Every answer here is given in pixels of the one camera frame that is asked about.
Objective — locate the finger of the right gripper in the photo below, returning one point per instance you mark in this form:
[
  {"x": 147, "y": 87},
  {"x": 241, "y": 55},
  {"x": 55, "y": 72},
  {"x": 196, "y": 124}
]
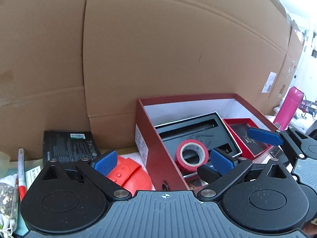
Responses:
[{"x": 264, "y": 136}]

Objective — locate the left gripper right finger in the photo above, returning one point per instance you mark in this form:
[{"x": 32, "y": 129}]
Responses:
[{"x": 224, "y": 173}]

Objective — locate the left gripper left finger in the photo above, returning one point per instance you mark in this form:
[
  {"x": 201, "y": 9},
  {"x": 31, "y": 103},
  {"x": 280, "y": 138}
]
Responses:
[{"x": 95, "y": 172}]

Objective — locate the red tape roll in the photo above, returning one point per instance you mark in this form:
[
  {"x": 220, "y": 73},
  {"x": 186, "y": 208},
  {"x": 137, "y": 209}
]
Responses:
[{"x": 191, "y": 154}]

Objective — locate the yellow medicine box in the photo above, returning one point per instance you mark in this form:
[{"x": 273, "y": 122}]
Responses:
[{"x": 31, "y": 175}]

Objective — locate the pink thermos bottle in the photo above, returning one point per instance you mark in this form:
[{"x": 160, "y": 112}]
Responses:
[{"x": 288, "y": 108}]

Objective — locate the orange rubber slipper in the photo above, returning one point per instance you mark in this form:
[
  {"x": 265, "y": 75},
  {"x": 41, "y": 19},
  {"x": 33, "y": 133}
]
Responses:
[{"x": 130, "y": 175}]

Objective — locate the black rectangular box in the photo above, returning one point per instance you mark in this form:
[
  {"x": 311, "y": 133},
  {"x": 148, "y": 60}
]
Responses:
[{"x": 68, "y": 147}]

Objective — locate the black foam insert tray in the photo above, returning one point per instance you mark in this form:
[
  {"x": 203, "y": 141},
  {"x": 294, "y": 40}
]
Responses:
[{"x": 209, "y": 129}]

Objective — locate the white label sticker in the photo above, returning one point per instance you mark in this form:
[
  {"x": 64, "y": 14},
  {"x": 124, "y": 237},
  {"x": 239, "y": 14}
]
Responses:
[{"x": 270, "y": 80}]

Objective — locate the large dark red box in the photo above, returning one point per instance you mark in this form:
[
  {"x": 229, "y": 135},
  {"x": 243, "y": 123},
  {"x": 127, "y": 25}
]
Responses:
[{"x": 163, "y": 123}]

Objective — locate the red cap white marker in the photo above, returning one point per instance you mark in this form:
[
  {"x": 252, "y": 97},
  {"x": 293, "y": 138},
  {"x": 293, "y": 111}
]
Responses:
[{"x": 21, "y": 174}]

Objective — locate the clear plastic bowl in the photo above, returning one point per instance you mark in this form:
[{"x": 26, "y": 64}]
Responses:
[{"x": 4, "y": 164}]

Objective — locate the brown cardboard backdrop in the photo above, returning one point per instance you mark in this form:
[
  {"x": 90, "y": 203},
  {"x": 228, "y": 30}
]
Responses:
[{"x": 81, "y": 65}]

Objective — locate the drawstring pouch of nuts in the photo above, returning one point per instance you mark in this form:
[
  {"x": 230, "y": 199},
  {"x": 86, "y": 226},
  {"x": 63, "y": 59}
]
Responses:
[{"x": 9, "y": 205}]

